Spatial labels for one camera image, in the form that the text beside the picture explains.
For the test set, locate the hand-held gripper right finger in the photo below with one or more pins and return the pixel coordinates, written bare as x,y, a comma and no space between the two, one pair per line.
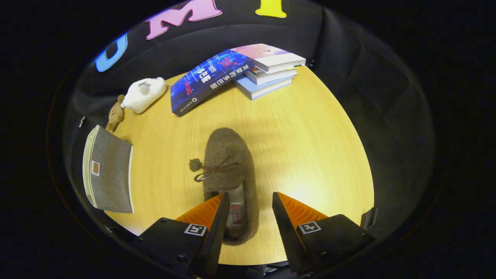
290,236

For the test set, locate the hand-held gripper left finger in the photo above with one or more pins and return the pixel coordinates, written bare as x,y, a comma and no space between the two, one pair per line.
211,240

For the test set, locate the brown fuzzy shoe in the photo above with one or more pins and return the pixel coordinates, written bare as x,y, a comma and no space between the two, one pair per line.
228,151

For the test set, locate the grey fabric storage box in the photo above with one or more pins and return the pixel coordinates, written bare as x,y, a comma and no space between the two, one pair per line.
112,170

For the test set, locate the dark flat object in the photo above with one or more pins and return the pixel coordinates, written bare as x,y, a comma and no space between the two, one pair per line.
369,218

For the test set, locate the light blue book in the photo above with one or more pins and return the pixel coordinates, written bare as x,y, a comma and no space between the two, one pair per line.
263,88

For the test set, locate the brown striped plush toy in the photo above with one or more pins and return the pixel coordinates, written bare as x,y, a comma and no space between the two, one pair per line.
115,114

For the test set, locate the dark blue book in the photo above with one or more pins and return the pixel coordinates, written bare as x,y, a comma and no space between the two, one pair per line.
209,81

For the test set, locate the white plush toy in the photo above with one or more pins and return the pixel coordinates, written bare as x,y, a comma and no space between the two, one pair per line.
145,95

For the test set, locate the white book with dark spine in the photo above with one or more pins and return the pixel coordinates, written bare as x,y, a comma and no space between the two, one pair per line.
271,75

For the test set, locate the pink cover book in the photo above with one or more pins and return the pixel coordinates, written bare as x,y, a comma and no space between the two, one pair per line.
271,58

